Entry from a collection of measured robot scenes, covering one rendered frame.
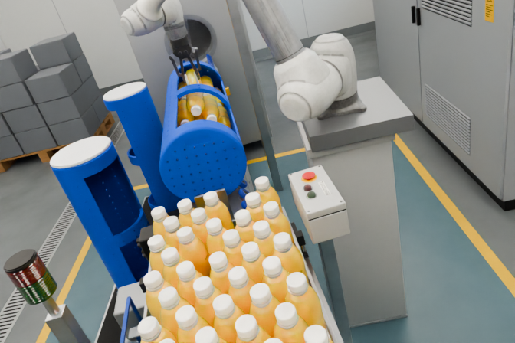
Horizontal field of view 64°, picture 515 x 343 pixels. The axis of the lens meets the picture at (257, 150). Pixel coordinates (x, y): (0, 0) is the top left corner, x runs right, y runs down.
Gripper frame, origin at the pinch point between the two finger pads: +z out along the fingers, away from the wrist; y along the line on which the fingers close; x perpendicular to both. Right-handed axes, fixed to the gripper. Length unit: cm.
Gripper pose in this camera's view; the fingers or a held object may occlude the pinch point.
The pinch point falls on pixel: (192, 81)
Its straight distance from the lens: 189.6
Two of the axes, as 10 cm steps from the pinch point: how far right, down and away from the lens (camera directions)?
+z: 2.3, 8.6, 4.6
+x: 1.7, 4.3, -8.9
